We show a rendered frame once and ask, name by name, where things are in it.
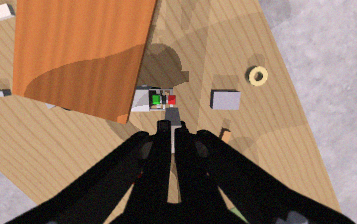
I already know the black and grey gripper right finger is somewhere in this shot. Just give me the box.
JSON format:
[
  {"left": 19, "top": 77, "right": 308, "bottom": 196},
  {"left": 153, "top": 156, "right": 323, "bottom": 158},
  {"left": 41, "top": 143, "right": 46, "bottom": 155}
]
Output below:
[{"left": 172, "top": 108, "right": 356, "bottom": 224}]

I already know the cream roll of masking tape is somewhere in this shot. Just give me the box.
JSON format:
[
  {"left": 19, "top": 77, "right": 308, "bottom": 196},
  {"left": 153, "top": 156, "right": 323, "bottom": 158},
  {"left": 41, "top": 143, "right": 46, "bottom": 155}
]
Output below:
[{"left": 245, "top": 67, "right": 268, "bottom": 86}]

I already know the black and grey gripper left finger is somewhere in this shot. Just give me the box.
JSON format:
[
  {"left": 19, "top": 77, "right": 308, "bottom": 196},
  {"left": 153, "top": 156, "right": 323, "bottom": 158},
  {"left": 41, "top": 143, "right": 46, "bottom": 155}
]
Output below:
[{"left": 4, "top": 108, "right": 173, "bottom": 224}]

